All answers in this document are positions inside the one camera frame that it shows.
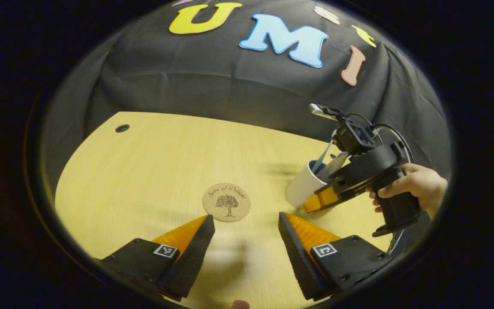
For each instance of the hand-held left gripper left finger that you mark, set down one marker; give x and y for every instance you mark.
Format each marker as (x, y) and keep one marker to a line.
(191, 262)

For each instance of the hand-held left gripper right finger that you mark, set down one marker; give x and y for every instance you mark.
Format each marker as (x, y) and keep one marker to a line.
(300, 262)

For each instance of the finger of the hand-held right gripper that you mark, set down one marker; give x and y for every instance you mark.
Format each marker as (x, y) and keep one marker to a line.
(322, 198)

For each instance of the white toothpaste tube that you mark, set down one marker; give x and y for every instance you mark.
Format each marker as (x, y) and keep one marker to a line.
(335, 165)

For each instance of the pale green toothbrush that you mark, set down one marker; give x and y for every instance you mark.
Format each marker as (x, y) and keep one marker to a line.
(324, 156)

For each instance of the round cork coaster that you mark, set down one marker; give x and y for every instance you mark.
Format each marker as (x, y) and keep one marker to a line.
(227, 201)

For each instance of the light wooden desktop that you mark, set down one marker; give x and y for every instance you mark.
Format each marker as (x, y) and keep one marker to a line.
(144, 171)

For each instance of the black backdrop cloth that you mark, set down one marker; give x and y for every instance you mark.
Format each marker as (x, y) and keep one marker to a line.
(187, 77)

